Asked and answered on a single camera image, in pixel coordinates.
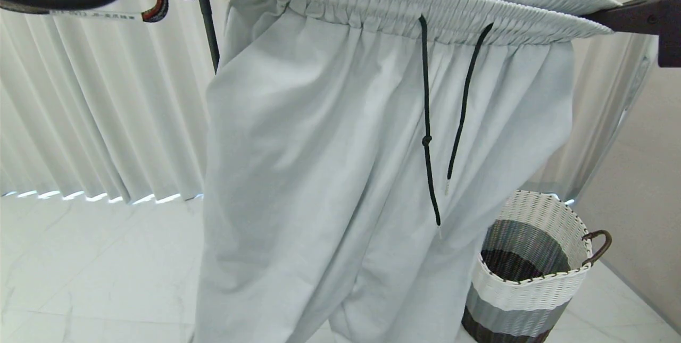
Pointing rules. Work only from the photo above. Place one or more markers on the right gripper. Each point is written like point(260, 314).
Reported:
point(670, 34)

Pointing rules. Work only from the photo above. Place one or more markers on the pale grey shorts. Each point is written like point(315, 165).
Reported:
point(319, 173)

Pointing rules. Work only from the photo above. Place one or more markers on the white laundry basket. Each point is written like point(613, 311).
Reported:
point(532, 284)

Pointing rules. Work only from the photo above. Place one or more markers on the black clothes rack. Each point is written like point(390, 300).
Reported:
point(208, 24)

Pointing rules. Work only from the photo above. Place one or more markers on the white curtain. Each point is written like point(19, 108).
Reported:
point(80, 98)

